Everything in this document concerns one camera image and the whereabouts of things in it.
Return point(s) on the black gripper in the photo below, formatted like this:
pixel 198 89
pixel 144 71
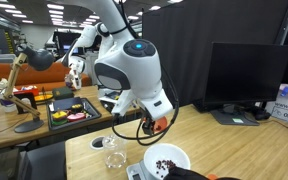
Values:
pixel 148 125

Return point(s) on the orange plastic cup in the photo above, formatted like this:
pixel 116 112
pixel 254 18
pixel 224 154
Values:
pixel 160 124

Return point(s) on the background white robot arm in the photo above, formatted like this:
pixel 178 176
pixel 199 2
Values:
pixel 86 39

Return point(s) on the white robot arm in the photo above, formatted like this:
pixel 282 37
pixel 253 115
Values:
pixel 130 65

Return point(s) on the white bowl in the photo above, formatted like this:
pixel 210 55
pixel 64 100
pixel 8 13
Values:
pixel 159 158

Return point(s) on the dark beans in bowl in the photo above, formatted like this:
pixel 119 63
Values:
pixel 165 164

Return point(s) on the clear glass jar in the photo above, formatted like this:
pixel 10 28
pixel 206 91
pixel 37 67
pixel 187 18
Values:
pixel 114 151

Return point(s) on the digital kitchen scale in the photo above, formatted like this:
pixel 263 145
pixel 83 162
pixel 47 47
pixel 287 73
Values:
pixel 137 171

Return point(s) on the black tray with toys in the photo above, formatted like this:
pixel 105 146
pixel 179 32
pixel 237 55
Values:
pixel 68 112

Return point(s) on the dark green box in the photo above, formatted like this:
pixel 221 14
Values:
pixel 62 93

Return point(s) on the black curtain divider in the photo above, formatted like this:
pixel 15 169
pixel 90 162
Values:
pixel 185 32

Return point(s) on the black computer monitor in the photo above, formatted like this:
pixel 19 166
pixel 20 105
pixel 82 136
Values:
pixel 239 76

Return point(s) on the orange sofa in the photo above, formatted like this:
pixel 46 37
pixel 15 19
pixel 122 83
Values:
pixel 48 79

